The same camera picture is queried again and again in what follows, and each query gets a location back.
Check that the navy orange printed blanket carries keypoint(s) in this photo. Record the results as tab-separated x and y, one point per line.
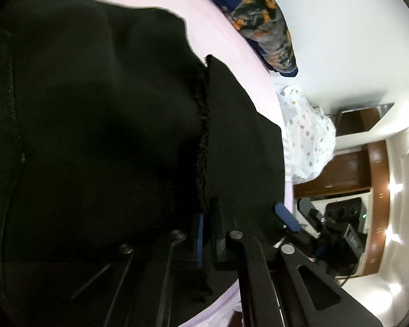
259	17

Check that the black pants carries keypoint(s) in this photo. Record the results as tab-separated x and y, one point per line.
88	126

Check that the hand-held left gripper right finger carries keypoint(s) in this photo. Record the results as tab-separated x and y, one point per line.
225	245

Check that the white dotted cloth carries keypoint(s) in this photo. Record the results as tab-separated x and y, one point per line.
310	136

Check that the purple checked bed sheet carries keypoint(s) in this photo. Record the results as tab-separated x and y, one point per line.
218	30

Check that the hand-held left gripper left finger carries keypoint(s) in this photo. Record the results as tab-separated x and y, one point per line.
200	242

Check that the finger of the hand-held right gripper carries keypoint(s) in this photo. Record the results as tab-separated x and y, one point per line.
287	218

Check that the brown wooden cabinet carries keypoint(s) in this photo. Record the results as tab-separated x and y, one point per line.
347	170

